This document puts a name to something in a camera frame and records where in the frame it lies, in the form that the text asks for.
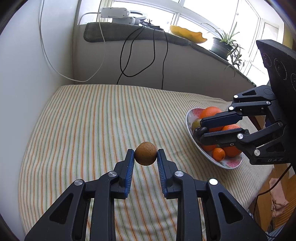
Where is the large orange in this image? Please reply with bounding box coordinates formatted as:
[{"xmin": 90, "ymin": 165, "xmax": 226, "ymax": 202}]
[
  {"xmin": 217, "ymin": 124, "xmax": 241, "ymax": 158},
  {"xmin": 199, "ymin": 106, "xmax": 224, "ymax": 132}
]

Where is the green brown plum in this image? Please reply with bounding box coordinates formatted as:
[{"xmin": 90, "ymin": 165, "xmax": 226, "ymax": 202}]
[{"xmin": 191, "ymin": 118, "xmax": 201, "ymax": 131}]

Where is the small brown round fruit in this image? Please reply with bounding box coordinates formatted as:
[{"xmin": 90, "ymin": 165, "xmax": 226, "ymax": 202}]
[{"xmin": 134, "ymin": 142, "xmax": 157, "ymax": 166}]

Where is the mandarin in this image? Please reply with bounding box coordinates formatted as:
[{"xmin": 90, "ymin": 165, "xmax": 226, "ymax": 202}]
[{"xmin": 201, "ymin": 145, "xmax": 218, "ymax": 152}]

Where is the dark plum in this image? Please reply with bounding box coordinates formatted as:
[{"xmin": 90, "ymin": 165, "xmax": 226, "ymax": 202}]
[{"xmin": 193, "ymin": 127, "xmax": 209, "ymax": 143}]

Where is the small orange kumquat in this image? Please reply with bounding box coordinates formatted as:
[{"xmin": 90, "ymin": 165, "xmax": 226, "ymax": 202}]
[{"xmin": 212, "ymin": 148, "xmax": 226, "ymax": 162}]

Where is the floral white plate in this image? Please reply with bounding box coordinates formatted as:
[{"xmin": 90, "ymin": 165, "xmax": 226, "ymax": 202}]
[{"xmin": 185, "ymin": 108, "xmax": 244, "ymax": 170}]

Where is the potted spider plant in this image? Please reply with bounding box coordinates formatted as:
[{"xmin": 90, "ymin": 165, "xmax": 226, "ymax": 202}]
[{"xmin": 202, "ymin": 22, "xmax": 244, "ymax": 77}]

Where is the yellow bowl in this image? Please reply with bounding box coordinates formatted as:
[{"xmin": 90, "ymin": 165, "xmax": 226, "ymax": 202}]
[{"xmin": 170, "ymin": 25, "xmax": 207, "ymax": 44}]

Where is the striped table cloth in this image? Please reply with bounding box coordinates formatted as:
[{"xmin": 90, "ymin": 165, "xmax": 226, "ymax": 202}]
[{"xmin": 18, "ymin": 85, "xmax": 273, "ymax": 232}]

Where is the grey windowsill mat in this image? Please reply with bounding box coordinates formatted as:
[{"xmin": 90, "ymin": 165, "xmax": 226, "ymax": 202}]
[{"xmin": 83, "ymin": 22, "xmax": 256, "ymax": 86}]

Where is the white power strip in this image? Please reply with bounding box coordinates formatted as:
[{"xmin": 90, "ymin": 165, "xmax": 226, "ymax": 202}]
[{"xmin": 100, "ymin": 7, "xmax": 144, "ymax": 26}]

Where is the black cable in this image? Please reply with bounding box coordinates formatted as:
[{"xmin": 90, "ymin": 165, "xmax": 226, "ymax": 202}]
[{"xmin": 116, "ymin": 22, "xmax": 170, "ymax": 90}]

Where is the white cable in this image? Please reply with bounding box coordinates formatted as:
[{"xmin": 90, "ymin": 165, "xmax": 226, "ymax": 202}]
[{"xmin": 39, "ymin": 0, "xmax": 107, "ymax": 83}]

